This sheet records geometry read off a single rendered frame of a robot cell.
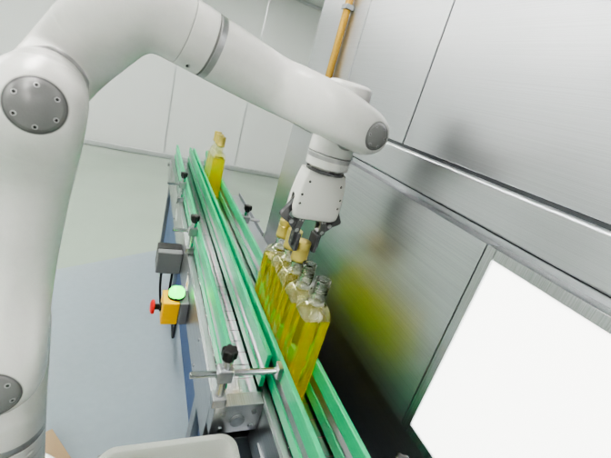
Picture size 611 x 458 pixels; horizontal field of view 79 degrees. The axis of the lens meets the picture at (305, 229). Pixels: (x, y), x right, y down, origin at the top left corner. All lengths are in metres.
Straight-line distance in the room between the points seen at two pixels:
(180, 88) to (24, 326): 5.98
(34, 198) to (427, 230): 0.57
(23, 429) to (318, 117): 0.68
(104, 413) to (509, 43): 1.16
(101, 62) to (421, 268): 0.56
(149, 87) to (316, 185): 5.86
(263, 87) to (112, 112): 6.00
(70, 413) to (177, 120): 5.71
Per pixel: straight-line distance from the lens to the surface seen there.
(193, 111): 6.54
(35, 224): 0.60
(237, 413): 0.79
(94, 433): 1.12
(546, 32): 0.66
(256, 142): 6.80
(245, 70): 0.58
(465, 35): 0.77
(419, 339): 0.67
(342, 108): 0.59
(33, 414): 0.82
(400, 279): 0.70
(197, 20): 0.56
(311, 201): 0.71
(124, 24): 0.55
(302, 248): 0.76
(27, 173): 0.54
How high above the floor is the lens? 1.61
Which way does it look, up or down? 20 degrees down
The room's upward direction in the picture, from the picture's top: 16 degrees clockwise
